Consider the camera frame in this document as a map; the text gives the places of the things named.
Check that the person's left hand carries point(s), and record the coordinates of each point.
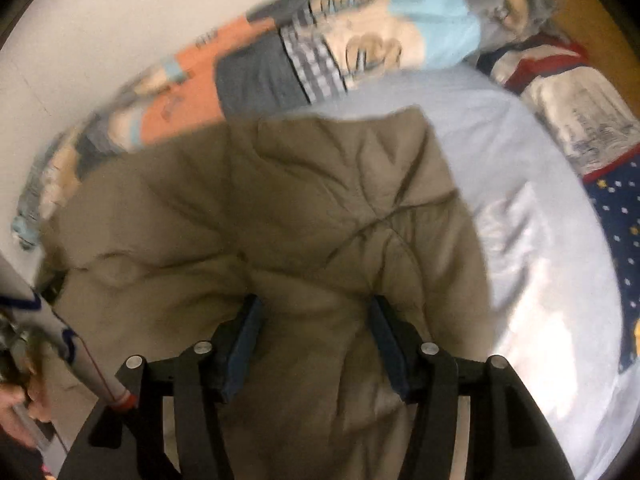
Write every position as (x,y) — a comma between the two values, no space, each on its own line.
(25,410)

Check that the cartoon patchwork quilt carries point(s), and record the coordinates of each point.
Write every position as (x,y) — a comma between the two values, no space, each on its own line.
(250,75)

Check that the wooden headboard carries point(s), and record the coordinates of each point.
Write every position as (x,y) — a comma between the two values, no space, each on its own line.
(590,15)

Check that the navy star printed pillow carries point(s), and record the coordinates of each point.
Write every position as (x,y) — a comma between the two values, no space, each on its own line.
(575,105)

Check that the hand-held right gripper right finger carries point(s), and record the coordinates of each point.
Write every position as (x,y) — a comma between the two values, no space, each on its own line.
(390,350)

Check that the olive hooded puffer jacket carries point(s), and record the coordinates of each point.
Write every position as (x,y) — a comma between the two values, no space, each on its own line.
(300,210)

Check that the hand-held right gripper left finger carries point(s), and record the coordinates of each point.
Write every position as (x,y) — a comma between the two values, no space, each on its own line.
(245,345)

